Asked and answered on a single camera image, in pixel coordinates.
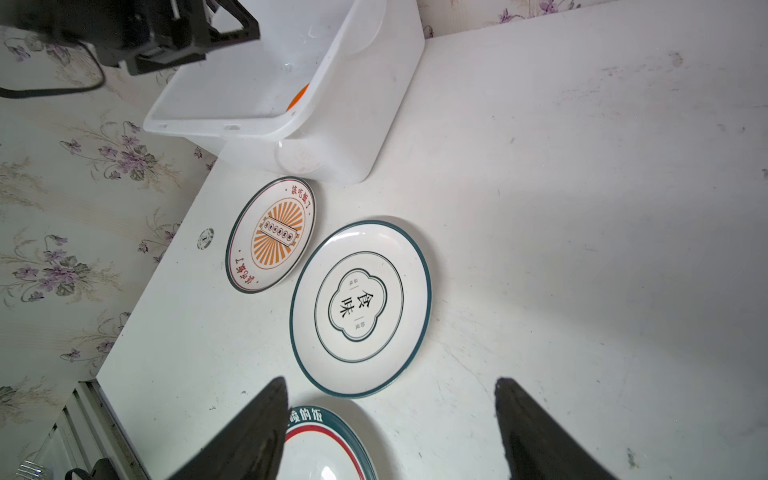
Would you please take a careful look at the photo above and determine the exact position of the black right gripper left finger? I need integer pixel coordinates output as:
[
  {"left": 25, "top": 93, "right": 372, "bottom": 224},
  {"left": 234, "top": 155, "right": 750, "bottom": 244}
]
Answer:
[{"left": 172, "top": 377, "right": 289, "bottom": 480}]

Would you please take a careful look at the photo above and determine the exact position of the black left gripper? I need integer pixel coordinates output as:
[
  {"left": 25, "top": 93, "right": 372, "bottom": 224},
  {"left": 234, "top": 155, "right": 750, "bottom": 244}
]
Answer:
[{"left": 91, "top": 0, "right": 261, "bottom": 76}]

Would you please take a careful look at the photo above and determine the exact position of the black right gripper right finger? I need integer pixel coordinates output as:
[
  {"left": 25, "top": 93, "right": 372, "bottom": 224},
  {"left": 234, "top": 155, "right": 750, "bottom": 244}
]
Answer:
[{"left": 495, "top": 378, "right": 614, "bottom": 479}]

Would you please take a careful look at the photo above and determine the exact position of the green rimmed white plate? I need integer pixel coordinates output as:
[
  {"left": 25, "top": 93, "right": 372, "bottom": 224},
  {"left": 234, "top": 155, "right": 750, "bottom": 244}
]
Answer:
[{"left": 276, "top": 405, "right": 378, "bottom": 480}]

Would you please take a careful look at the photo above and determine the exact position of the orange plastic plate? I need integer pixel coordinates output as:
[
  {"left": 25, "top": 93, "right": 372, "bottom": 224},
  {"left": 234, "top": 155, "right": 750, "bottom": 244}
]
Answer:
[{"left": 286, "top": 83, "right": 310, "bottom": 112}]

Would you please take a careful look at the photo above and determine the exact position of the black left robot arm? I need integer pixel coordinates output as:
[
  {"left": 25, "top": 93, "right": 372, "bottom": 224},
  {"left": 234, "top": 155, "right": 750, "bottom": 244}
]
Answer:
[{"left": 1, "top": 0, "right": 261, "bottom": 99}]

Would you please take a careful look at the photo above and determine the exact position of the white plastic bin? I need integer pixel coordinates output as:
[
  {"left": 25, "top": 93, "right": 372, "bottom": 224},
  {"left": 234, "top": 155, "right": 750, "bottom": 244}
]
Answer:
[{"left": 144, "top": 1, "right": 425, "bottom": 184}]

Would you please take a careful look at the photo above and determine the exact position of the white plate black flower outline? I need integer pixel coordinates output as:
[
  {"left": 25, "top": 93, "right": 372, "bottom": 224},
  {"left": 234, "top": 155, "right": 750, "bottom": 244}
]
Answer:
[{"left": 289, "top": 220, "right": 432, "bottom": 398}]

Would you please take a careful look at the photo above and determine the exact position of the white plate orange fan centre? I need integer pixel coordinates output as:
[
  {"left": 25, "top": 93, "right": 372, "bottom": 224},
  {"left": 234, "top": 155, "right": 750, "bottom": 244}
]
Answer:
[{"left": 225, "top": 176, "right": 317, "bottom": 294}]

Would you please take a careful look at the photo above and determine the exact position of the aluminium rail base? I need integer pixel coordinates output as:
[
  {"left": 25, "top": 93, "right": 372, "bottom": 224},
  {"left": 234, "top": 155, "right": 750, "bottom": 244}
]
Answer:
[{"left": 10, "top": 380, "right": 148, "bottom": 479}]

